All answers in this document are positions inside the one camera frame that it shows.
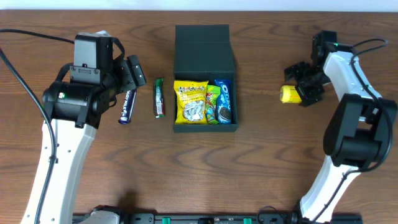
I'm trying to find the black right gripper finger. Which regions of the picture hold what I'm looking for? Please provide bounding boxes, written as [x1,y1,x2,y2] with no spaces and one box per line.
[295,85,325,107]
[284,62,310,83]

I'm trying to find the yellow candy bottle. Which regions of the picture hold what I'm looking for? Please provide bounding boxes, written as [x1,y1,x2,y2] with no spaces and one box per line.
[280,85,302,104]

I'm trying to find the yellow Hacks candy bag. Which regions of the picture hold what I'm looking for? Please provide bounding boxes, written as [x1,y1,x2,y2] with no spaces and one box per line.
[174,80,208,124]

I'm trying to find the blue Oreo cookie pack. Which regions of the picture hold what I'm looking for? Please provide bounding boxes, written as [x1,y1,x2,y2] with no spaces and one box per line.
[215,79,232,124]

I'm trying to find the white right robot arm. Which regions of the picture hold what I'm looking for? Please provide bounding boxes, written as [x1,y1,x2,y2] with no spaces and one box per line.
[280,30,397,223]

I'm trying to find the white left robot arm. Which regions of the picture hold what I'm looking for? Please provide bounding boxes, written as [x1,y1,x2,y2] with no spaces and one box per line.
[21,119,96,223]

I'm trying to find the blue Dairy Milk chocolate bar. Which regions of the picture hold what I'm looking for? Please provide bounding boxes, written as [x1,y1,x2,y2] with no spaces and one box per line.
[118,90,137,125]

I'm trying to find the green red candy bar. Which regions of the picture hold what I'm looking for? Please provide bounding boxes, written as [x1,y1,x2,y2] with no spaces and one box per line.
[153,78,165,118]

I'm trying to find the black open box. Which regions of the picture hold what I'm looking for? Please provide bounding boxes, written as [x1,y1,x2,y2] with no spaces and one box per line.
[174,25,238,133]

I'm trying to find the green Haribo gummy bag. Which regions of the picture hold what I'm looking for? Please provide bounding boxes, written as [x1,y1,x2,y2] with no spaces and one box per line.
[205,85,220,125]

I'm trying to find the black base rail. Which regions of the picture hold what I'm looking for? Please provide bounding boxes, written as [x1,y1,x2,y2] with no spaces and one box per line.
[72,212,363,224]

